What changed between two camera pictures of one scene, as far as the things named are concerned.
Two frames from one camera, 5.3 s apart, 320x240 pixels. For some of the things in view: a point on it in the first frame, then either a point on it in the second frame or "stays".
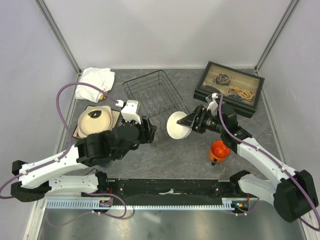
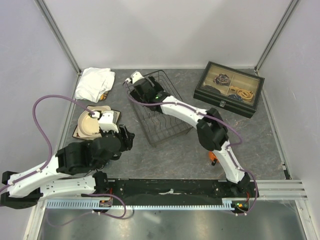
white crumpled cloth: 103,78 stays
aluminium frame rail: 57,31 stays
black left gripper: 148,135 to 127,140
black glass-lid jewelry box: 240,88 stays
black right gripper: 190,120 to 157,86
